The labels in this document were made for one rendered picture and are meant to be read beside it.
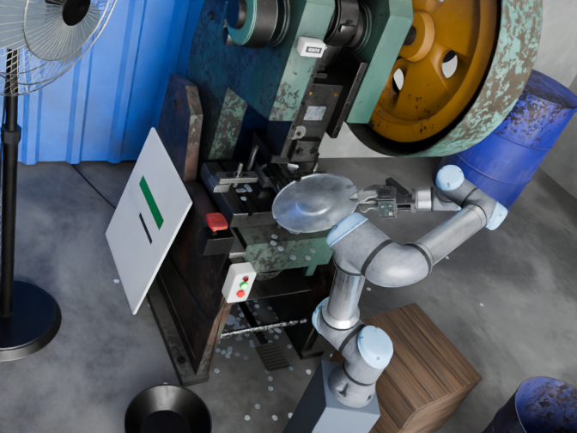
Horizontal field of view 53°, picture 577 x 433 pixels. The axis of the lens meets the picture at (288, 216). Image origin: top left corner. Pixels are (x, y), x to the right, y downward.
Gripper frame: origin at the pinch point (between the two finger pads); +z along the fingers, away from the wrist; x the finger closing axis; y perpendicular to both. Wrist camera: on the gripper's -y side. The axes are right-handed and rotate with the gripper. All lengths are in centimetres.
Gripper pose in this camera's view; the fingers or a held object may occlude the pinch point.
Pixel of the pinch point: (353, 198)
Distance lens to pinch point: 189.0
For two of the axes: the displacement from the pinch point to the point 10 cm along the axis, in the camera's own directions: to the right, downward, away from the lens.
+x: 1.5, 8.4, 5.3
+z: -9.7, 0.3, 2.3
